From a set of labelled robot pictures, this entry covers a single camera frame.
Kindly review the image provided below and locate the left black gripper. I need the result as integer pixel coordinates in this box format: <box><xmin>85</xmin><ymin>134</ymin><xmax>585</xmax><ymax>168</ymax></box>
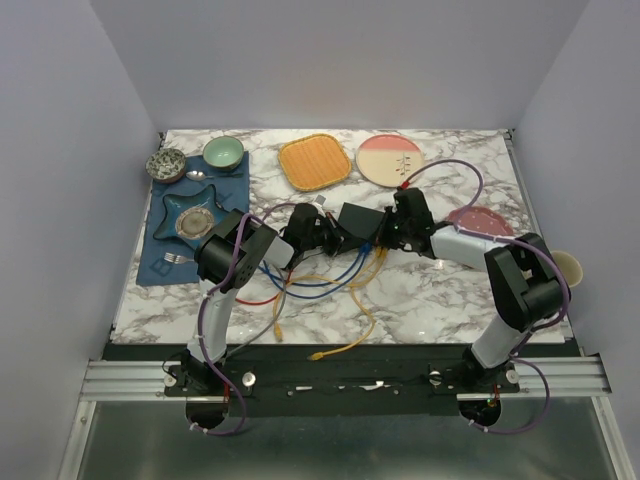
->
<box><xmin>301</xmin><ymin>214</ymin><xmax>363</xmax><ymax>259</ymax></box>

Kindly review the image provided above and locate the blue ethernet cable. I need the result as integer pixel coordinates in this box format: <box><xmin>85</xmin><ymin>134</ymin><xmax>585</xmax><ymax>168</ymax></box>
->
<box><xmin>264</xmin><ymin>242</ymin><xmax>374</xmax><ymax>289</ymax></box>
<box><xmin>259</xmin><ymin>242</ymin><xmax>374</xmax><ymax>300</ymax></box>

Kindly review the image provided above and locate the black network switch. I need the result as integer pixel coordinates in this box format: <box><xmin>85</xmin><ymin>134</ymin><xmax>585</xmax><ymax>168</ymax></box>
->
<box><xmin>338</xmin><ymin>203</ymin><xmax>384</xmax><ymax>249</ymax></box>

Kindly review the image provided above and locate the grey ethernet cable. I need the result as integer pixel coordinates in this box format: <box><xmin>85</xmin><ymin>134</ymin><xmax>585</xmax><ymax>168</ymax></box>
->
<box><xmin>227</xmin><ymin>269</ymin><xmax>296</xmax><ymax>359</ymax></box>

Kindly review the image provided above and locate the red ethernet cable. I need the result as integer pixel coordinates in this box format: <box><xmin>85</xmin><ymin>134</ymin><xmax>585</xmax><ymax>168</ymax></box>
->
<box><xmin>234</xmin><ymin>269</ymin><xmax>294</xmax><ymax>306</ymax></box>

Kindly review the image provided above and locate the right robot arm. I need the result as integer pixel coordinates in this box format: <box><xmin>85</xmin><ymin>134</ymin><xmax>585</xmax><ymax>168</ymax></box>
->
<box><xmin>322</xmin><ymin>188</ymin><xmax>571</xmax><ymax>392</ymax></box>

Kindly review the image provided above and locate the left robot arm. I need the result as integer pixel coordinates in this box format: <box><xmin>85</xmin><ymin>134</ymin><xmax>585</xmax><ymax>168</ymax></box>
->
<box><xmin>187</xmin><ymin>203</ymin><xmax>359</xmax><ymax>395</ymax></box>

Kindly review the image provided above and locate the pink and cream plate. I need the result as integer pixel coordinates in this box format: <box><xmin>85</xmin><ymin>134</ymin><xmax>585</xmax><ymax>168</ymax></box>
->
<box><xmin>355</xmin><ymin>134</ymin><xmax>426</xmax><ymax>188</ymax></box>

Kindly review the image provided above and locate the pink dotted plate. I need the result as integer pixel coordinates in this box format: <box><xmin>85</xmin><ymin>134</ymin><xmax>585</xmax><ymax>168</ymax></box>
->
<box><xmin>446</xmin><ymin>206</ymin><xmax>514</xmax><ymax>237</ymax></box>

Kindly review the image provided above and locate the orange woven square tray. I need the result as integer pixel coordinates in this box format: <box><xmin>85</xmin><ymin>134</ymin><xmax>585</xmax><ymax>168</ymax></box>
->
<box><xmin>278</xmin><ymin>133</ymin><xmax>352</xmax><ymax>192</ymax></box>

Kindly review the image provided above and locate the small round saucer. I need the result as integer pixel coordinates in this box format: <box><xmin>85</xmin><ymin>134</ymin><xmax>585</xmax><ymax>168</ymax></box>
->
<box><xmin>175</xmin><ymin>207</ymin><xmax>215</xmax><ymax>240</ymax></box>

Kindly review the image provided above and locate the green ceramic bowl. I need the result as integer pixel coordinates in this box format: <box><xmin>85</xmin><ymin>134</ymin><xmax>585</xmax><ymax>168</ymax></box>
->
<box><xmin>202</xmin><ymin>136</ymin><xmax>245</xmax><ymax>170</ymax></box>

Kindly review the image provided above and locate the blue star-shaped dish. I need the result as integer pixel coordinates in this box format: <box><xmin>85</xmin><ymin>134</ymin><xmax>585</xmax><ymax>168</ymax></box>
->
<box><xmin>153</xmin><ymin>185</ymin><xmax>228</xmax><ymax>249</ymax></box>

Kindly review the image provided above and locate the silver metal spoon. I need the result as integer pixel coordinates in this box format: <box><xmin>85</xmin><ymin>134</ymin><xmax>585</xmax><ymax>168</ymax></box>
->
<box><xmin>186</xmin><ymin>171</ymin><xmax>243</xmax><ymax>182</ymax></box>

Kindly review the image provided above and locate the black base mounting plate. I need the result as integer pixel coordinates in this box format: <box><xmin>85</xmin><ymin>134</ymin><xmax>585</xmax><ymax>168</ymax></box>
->
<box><xmin>165</xmin><ymin>345</ymin><xmax>519</xmax><ymax>418</ymax></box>

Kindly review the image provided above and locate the silver fork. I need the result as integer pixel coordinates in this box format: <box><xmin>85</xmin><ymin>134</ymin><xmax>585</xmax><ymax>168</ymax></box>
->
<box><xmin>163</xmin><ymin>252</ymin><xmax>193</xmax><ymax>265</ymax></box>

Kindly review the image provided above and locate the cream ceramic mug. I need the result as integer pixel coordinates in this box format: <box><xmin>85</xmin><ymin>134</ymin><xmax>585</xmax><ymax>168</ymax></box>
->
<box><xmin>551</xmin><ymin>250</ymin><xmax>584</xmax><ymax>288</ymax></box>

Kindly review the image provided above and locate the blue cloth placemat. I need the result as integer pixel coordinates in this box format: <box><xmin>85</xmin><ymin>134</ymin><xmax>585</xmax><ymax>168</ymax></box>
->
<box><xmin>136</xmin><ymin>153</ymin><xmax>250</xmax><ymax>287</ymax></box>

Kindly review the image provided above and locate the patterned small bowl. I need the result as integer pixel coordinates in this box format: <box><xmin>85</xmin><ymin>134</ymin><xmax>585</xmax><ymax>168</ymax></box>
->
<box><xmin>145</xmin><ymin>148</ymin><xmax>187</xmax><ymax>184</ymax></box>

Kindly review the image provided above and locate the aluminium rail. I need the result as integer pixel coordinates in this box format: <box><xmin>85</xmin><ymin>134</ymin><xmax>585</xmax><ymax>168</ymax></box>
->
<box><xmin>80</xmin><ymin>357</ymin><xmax>612</xmax><ymax>403</ymax></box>

